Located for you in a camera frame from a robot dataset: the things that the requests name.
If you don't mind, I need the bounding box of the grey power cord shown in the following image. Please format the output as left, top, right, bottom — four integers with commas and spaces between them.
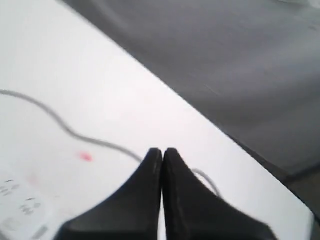
0, 89, 221, 196

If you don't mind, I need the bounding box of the white five-outlet power strip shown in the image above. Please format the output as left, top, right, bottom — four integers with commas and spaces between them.
0, 157, 59, 240

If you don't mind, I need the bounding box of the grey backdrop cloth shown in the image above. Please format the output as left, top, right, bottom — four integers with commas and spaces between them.
59, 0, 320, 201

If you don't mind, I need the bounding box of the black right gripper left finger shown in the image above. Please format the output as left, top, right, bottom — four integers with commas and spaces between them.
55, 148, 163, 240

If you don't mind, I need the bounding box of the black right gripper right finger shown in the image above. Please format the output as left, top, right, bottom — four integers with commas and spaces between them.
162, 148, 276, 240

